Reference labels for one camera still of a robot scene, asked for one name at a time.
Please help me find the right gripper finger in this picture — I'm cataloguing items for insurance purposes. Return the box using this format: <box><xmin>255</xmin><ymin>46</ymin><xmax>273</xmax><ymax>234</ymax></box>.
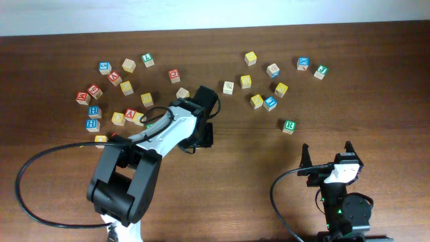
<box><xmin>299</xmin><ymin>143</ymin><xmax>312</xmax><ymax>168</ymax></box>
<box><xmin>345</xmin><ymin>140</ymin><xmax>356</xmax><ymax>155</ymax></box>

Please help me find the yellow S block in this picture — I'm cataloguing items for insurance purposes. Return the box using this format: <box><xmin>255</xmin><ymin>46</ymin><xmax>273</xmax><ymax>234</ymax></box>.
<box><xmin>240</xmin><ymin>75</ymin><xmax>252</xmax><ymax>89</ymax></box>
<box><xmin>140</xmin><ymin>93</ymin><xmax>154</xmax><ymax>108</ymax></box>

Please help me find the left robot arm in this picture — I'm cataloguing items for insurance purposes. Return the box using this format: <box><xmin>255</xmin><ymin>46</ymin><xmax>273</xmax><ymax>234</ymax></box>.
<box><xmin>87</xmin><ymin>86</ymin><xmax>220</xmax><ymax>241</ymax></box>

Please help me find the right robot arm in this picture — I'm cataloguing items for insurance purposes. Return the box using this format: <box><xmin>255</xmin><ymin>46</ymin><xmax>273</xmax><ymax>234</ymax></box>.
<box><xmin>298</xmin><ymin>141</ymin><xmax>393</xmax><ymax>242</ymax></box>

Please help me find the plain wood block centre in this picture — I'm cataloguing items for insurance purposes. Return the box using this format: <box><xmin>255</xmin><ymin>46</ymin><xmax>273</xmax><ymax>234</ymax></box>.
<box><xmin>176</xmin><ymin>87</ymin><xmax>189</xmax><ymax>98</ymax></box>

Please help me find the plain wood block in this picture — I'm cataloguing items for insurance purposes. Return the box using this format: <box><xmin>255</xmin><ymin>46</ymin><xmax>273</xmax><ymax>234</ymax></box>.
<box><xmin>176</xmin><ymin>87</ymin><xmax>189</xmax><ymax>98</ymax></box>
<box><xmin>122</xmin><ymin>58</ymin><xmax>136</xmax><ymax>73</ymax></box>

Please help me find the white picture block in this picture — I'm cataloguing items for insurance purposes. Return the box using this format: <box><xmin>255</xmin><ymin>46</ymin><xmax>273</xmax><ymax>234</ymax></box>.
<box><xmin>222</xmin><ymin>81</ymin><xmax>234</xmax><ymax>95</ymax></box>

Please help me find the green R block right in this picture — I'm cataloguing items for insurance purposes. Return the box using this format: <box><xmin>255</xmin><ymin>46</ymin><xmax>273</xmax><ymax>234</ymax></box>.
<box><xmin>282</xmin><ymin>120</ymin><xmax>296</xmax><ymax>134</ymax></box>

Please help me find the red picture block centre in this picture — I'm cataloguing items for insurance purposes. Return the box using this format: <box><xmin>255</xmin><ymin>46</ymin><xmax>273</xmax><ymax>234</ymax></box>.
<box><xmin>169</xmin><ymin>69</ymin><xmax>180</xmax><ymax>83</ymax></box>

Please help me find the yellow block beside blue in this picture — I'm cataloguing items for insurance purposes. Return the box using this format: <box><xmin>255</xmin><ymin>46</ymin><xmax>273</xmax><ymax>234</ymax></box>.
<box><xmin>250</xmin><ymin>94</ymin><xmax>263</xmax><ymax>109</ymax></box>

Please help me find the yellow block beside A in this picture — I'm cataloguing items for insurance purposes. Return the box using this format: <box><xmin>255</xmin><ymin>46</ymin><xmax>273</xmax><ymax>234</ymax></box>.
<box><xmin>133</xmin><ymin>112</ymin><xmax>146</xmax><ymax>126</ymax></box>

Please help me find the yellow block top right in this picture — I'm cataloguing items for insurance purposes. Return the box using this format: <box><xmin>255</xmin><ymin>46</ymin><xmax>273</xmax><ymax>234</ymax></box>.
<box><xmin>245</xmin><ymin>51</ymin><xmax>257</xmax><ymax>66</ymax></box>

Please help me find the blue picture block right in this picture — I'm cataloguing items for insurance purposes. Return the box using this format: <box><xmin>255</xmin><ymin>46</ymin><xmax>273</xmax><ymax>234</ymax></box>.
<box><xmin>263</xmin><ymin>96</ymin><xmax>277</xmax><ymax>112</ymax></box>

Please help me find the green L block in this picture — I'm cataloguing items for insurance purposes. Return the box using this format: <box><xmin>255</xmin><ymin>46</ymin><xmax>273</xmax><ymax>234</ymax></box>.
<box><xmin>142</xmin><ymin>52</ymin><xmax>155</xmax><ymax>67</ymax></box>

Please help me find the red A block lower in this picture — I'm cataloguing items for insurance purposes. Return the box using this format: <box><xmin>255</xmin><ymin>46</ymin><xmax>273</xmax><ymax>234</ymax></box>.
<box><xmin>124</xmin><ymin>108</ymin><xmax>136</xmax><ymax>122</ymax></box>

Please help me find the red a block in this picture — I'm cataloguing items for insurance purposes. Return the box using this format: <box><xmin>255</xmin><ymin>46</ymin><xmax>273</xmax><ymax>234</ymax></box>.
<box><xmin>124</xmin><ymin>108</ymin><xmax>136</xmax><ymax>122</ymax></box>
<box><xmin>107</xmin><ymin>71</ymin><xmax>122</xmax><ymax>86</ymax></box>

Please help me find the yellow block near A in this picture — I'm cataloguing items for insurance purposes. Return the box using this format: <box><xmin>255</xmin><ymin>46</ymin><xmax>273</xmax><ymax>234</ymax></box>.
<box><xmin>120</xmin><ymin>81</ymin><xmax>134</xmax><ymax>95</ymax></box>

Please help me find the wood block blue side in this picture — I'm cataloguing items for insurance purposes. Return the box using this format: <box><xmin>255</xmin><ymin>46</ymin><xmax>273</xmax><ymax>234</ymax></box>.
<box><xmin>266</xmin><ymin>63</ymin><xmax>280</xmax><ymax>78</ymax></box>

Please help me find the green J block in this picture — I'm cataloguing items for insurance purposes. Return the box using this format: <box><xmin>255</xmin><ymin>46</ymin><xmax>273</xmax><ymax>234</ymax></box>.
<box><xmin>314</xmin><ymin>65</ymin><xmax>329</xmax><ymax>80</ymax></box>

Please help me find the plain wood block top left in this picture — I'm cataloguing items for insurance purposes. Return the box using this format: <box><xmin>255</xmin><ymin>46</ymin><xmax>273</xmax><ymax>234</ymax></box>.
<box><xmin>122</xmin><ymin>58</ymin><xmax>136</xmax><ymax>73</ymax></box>

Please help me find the yellow block lower left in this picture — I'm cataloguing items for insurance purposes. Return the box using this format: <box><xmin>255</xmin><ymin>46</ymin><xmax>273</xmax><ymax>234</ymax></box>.
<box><xmin>111</xmin><ymin>112</ymin><xmax>126</xmax><ymax>126</ymax></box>

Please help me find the red A block upper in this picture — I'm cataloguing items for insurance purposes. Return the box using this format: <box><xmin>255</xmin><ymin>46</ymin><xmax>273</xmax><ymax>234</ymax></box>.
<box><xmin>107</xmin><ymin>71</ymin><xmax>122</xmax><ymax>86</ymax></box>

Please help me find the blue X block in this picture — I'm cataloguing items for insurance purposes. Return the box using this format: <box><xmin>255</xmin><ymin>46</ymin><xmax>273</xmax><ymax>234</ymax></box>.
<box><xmin>296</xmin><ymin>57</ymin><xmax>310</xmax><ymax>71</ymax></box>

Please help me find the blue block far left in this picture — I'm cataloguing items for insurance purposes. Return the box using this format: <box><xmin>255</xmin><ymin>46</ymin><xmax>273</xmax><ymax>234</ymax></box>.
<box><xmin>98</xmin><ymin>62</ymin><xmax>112</xmax><ymax>75</ymax></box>

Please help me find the upper blue H block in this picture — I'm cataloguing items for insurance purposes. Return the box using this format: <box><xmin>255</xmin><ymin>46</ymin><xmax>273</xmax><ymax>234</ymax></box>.
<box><xmin>88</xmin><ymin>106</ymin><xmax>101</xmax><ymax>119</ymax></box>

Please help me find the blue h block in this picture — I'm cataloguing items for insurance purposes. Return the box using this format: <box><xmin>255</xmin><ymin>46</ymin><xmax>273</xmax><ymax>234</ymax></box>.
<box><xmin>88</xmin><ymin>106</ymin><xmax>101</xmax><ymax>119</ymax></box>
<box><xmin>85</xmin><ymin>119</ymin><xmax>101</xmax><ymax>132</ymax></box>

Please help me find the red 9 block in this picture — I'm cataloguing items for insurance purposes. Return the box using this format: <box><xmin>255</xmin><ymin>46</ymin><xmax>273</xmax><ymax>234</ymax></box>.
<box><xmin>87</xmin><ymin>84</ymin><xmax>103</xmax><ymax>99</ymax></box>

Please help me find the yellow block bottom left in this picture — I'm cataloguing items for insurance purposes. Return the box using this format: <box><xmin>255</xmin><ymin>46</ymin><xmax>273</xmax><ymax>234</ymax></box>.
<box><xmin>94</xmin><ymin>135</ymin><xmax>108</xmax><ymax>149</ymax></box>

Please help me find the lower blue H block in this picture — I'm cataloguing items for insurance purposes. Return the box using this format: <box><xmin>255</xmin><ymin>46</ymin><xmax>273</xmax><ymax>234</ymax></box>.
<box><xmin>85</xmin><ymin>119</ymin><xmax>101</xmax><ymax>132</ymax></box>

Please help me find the red M block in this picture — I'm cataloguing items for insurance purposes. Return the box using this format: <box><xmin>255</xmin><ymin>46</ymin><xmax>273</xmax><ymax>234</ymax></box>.
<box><xmin>75</xmin><ymin>91</ymin><xmax>91</xmax><ymax>106</ymax></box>

